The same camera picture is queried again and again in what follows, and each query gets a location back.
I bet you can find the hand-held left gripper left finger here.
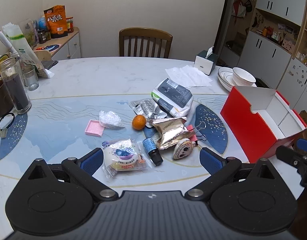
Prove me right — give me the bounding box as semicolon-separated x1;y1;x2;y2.
18;148;119;202

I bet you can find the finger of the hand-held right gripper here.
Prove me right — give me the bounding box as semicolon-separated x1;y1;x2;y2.
276;145;307;188
296;137;307;153

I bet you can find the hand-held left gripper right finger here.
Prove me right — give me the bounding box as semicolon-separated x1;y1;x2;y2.
185;147;281;202

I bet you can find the pink binder clip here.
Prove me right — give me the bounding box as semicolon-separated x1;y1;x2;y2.
185;121;207;146

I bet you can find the oval face-print snack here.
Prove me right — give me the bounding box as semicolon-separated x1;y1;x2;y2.
172;139;194;160

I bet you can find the clear pastry packet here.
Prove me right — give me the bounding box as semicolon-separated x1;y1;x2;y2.
102;138;154;179

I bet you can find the pink ribbed pad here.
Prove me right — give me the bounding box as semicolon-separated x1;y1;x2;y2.
85;119;105;137

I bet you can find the red cardboard box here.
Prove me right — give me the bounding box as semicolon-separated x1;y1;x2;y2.
220;85;307;164

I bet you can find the gold foil packet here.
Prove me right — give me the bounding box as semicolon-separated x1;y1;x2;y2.
150;116;189;153

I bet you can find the small blue bottle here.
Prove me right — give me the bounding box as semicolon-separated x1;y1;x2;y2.
142;137;164;166

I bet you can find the orange tangerine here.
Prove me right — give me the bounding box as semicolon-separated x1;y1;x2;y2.
132;115;147;130

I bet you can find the silver foil pouch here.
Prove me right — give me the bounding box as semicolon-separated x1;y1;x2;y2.
129;98;168;128

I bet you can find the grey white snack bag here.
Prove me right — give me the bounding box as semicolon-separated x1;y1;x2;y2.
151;78;194;117

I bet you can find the marble patterned desktop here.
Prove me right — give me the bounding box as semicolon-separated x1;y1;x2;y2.
0;56;307;233

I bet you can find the crumpled clear plastic bag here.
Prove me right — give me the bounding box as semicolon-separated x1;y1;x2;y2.
98;110;125;130

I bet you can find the large white plate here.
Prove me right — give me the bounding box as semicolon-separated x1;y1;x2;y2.
218;66;257;88
218;79;237;92

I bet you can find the black ribbed rack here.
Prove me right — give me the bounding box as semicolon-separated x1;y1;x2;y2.
255;77;271;89

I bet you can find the white gold-rimmed bowl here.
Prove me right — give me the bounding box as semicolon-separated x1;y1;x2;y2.
232;67;256;87

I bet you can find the white paper napkin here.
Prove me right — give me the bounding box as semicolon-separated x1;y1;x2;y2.
165;65;213;88

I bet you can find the green white tissue box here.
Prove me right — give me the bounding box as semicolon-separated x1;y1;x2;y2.
193;46;218;76

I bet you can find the small glass cup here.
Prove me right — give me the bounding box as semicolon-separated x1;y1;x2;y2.
23;65;39;91

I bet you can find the glass bottle with dark liquid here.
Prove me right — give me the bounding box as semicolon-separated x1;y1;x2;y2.
0;57;32;115

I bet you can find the black pouch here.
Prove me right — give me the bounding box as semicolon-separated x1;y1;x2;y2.
40;59;59;70

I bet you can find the brown mug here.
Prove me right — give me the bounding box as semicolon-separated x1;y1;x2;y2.
0;79;14;118

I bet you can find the white side cabinet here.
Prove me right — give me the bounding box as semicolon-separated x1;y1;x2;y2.
33;26;81;61

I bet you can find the light wooden rack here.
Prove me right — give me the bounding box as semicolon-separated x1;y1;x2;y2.
33;50;54;62

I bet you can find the blue round mat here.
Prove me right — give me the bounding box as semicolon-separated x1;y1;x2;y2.
35;44;61;52

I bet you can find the long clear noodle packet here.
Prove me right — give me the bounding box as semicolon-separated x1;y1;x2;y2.
2;22;55;78

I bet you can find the orange snack bag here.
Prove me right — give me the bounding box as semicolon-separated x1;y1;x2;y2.
43;4;68;39

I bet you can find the white paper tube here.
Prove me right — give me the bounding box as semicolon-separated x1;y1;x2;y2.
0;30;19;55

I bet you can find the hanging red black bag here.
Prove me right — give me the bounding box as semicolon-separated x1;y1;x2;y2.
233;0;252;18

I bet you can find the white wall cabinet unit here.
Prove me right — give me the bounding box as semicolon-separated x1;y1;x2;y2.
216;0;307;110

